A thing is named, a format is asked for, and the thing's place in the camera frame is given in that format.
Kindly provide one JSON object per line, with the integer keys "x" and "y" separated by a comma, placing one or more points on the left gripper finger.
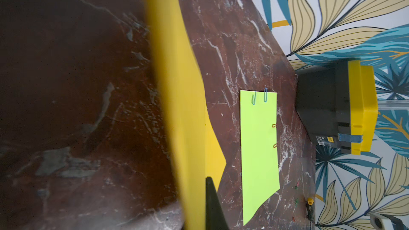
{"x": 215, "y": 219}

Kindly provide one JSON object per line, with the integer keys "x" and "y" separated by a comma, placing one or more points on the green paper sheet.
{"x": 259, "y": 160}

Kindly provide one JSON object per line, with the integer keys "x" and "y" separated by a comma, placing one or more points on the yellow paper sheet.
{"x": 194, "y": 148}

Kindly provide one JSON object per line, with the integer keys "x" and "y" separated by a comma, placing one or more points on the blue paperclip left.
{"x": 254, "y": 98}

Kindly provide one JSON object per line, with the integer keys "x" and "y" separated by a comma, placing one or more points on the blue paperclip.
{"x": 254, "y": 98}
{"x": 265, "y": 94}

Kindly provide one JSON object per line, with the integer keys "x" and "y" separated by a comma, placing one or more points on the blue paperclip right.
{"x": 265, "y": 94}

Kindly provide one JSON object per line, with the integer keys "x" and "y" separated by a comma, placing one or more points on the yellow black toolbox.
{"x": 338, "y": 106}

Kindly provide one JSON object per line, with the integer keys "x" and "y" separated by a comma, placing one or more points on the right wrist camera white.
{"x": 386, "y": 222}

